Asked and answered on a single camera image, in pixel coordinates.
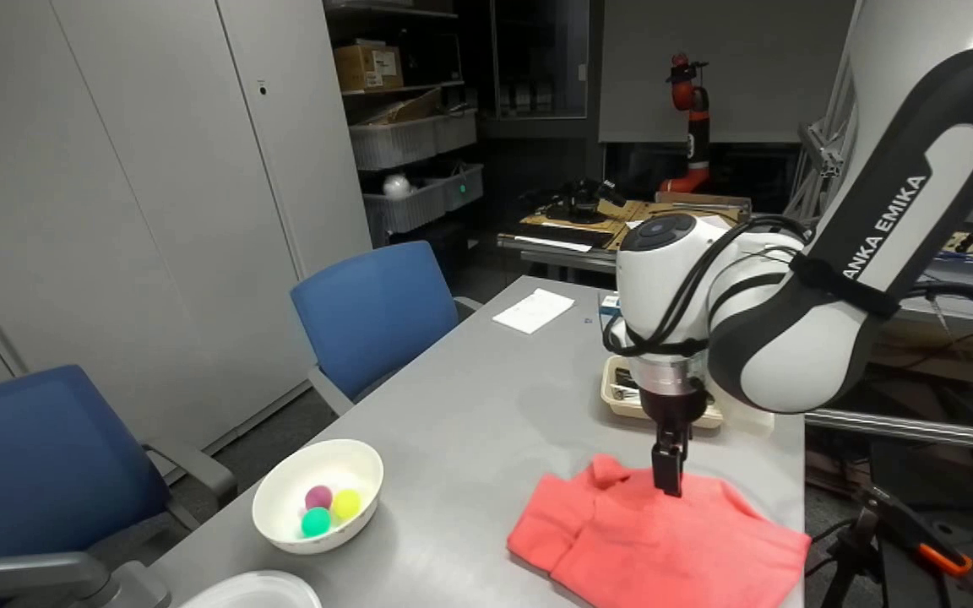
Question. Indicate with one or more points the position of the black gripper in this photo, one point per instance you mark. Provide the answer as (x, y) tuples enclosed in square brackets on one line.
[(671, 406)]

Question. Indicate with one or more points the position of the orange shirt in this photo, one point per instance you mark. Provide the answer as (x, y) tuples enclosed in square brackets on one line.
[(658, 552)]

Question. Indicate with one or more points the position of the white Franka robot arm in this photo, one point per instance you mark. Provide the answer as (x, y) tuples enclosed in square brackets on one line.
[(777, 349)]

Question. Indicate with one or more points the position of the beige plastic tray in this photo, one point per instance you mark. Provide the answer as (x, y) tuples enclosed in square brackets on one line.
[(618, 397)]

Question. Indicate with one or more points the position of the white paper sheet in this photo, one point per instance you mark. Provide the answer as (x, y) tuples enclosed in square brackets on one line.
[(532, 311)]

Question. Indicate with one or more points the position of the grey workbench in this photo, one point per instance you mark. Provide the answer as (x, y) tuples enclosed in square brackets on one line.
[(556, 243)]

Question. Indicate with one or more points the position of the black tool pile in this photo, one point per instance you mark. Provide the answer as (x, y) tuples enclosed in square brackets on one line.
[(579, 203)]

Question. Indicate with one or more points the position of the flat cardboard pieces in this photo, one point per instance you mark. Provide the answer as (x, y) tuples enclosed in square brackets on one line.
[(936, 355)]

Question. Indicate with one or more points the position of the yellow ball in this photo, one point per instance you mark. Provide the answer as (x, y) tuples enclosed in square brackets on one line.
[(345, 504)]

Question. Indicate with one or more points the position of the blue office chair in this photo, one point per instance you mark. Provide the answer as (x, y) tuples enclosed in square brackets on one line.
[(36, 474), (373, 315)]

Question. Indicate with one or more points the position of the purple ball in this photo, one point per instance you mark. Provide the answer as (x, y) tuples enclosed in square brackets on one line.
[(320, 496)]

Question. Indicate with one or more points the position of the grey storage bin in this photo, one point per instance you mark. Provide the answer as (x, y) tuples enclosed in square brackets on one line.
[(407, 140), (424, 203)]

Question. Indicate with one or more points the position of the green ball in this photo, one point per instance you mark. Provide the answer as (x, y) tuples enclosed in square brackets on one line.
[(317, 520)]

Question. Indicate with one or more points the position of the white bowl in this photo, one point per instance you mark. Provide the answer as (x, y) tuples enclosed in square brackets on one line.
[(285, 493)]

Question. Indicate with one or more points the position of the white plate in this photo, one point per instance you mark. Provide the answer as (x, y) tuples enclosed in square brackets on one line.
[(250, 591)]

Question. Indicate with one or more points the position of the dark shelf unit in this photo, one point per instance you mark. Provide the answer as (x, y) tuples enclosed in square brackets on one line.
[(407, 46)]

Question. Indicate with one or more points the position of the cardboard box on shelf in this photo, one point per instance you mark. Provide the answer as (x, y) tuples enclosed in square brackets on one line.
[(366, 64)]

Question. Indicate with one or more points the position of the grey storage cabinet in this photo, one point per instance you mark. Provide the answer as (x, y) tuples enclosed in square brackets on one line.
[(116, 203)]

